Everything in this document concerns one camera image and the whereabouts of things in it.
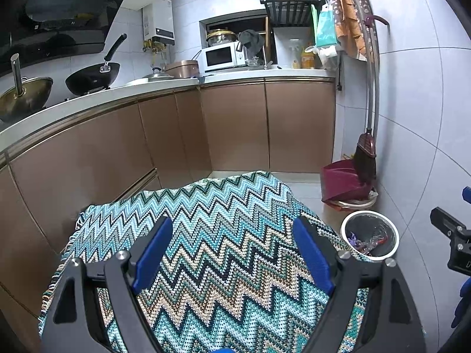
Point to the white water heater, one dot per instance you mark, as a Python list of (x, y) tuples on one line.
[(162, 18)]

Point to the large purple wrapper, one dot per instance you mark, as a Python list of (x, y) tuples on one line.
[(354, 238)]

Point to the white plastic bag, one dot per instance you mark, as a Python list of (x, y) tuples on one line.
[(327, 57)]

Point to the black range hood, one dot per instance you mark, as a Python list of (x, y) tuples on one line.
[(55, 7)]

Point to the patterned hanging cloth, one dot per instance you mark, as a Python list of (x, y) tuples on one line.
[(349, 18)]

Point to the black wall plug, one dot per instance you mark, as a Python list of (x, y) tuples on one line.
[(339, 86)]

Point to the steel pot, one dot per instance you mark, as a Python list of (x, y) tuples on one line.
[(220, 36)]

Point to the white kitchen countertop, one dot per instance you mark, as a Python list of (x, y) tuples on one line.
[(235, 77)]

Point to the brown rice cooker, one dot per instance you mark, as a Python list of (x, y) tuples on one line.
[(182, 69)]

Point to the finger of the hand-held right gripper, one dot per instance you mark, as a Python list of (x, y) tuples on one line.
[(443, 218), (467, 195)]

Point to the gold wok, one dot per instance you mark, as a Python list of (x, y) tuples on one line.
[(25, 93)]

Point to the black wok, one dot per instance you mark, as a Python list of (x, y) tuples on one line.
[(92, 77)]

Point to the yellow detergent bottle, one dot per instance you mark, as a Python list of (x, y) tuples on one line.
[(308, 60)]

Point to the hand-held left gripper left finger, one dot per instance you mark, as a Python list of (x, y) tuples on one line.
[(152, 255)]

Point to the white microwave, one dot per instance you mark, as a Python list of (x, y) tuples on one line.
[(220, 57)]

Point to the zigzag knitted blanket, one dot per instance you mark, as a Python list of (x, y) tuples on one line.
[(228, 228)]

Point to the maroon broom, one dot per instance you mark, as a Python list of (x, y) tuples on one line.
[(365, 158)]

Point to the teal hanging bag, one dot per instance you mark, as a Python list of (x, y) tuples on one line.
[(325, 25)]

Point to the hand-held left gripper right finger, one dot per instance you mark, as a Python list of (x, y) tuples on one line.
[(312, 259)]

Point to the brown kitchen cabinets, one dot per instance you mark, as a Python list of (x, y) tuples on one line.
[(110, 154)]

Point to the dark cloth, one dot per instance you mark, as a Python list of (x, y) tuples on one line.
[(250, 40)]

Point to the steel pot lid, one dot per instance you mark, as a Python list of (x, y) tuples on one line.
[(158, 76)]

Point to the person's right hand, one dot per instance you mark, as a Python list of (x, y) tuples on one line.
[(463, 301)]

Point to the white trash bin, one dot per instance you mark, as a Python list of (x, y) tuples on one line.
[(371, 222)]

